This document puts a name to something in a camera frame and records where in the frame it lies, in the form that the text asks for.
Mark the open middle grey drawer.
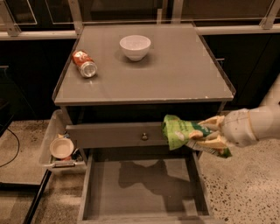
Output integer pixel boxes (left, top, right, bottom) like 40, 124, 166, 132
77, 146, 226, 224

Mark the round brass drawer knob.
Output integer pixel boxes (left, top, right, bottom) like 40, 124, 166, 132
142, 133, 149, 141

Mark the grey wooden drawer cabinet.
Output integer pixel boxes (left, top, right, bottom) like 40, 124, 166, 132
52, 23, 236, 160

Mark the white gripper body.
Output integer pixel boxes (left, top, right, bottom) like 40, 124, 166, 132
221, 108, 258, 147

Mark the white ceramic bowl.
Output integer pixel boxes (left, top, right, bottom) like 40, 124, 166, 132
119, 35, 151, 61

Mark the small white bowl in bin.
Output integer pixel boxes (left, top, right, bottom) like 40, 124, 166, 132
50, 137, 74, 159

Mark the clear plastic storage bin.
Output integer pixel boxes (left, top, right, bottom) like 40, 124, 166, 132
39, 109, 86, 174

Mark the orange soda can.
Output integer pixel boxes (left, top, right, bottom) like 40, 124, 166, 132
72, 51, 97, 78

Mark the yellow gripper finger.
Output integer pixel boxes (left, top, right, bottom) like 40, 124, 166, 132
199, 115, 225, 131
197, 136, 229, 149

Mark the upper grey drawer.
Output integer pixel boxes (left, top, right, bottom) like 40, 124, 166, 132
66, 122, 168, 148

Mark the black floor frame bar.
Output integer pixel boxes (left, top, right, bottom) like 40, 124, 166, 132
0, 170, 52, 224

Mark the black cable on floor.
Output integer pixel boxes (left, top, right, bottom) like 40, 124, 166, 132
0, 123, 21, 169

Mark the green rice chip bag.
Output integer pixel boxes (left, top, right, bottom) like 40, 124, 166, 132
161, 114, 234, 159

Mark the metal railing frame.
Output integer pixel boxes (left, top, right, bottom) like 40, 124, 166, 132
0, 0, 280, 39

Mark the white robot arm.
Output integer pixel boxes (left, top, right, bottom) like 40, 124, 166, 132
199, 75, 280, 149

